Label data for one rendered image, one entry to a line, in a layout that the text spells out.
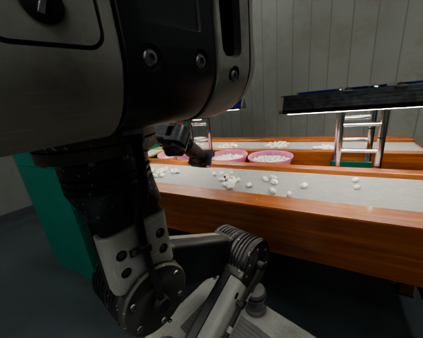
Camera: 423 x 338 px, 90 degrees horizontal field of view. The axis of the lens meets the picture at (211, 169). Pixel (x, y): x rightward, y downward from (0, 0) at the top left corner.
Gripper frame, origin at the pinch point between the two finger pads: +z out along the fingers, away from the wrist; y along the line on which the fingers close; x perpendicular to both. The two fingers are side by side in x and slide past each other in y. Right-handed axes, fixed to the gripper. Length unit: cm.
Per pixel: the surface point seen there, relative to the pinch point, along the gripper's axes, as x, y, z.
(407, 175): -12, -73, 31
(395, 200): 3, -66, 16
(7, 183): 24, 288, 34
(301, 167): -12.6, -33.5, 30.1
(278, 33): -219, 17, 113
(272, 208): 15.0, -29.0, -2.2
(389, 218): 13, -61, 1
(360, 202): 6, -55, 12
